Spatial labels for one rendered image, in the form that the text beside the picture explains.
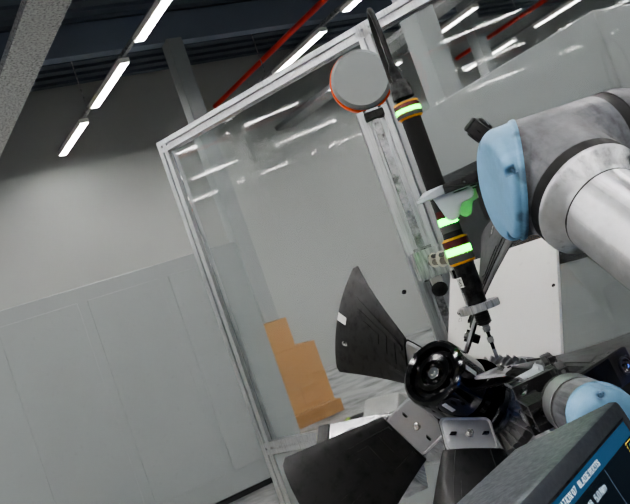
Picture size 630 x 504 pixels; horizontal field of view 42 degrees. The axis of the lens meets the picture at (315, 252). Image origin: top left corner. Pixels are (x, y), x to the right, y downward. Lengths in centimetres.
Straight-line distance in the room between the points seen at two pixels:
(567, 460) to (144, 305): 632
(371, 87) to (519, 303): 70
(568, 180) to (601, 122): 9
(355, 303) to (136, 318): 525
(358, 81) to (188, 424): 506
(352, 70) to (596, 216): 142
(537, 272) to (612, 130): 92
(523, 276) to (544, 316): 12
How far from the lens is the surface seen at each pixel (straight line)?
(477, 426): 141
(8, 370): 657
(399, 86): 139
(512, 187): 80
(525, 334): 169
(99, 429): 667
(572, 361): 132
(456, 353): 138
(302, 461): 153
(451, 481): 134
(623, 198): 76
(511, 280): 177
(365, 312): 160
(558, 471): 59
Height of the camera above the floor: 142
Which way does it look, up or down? 2 degrees up
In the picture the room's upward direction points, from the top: 19 degrees counter-clockwise
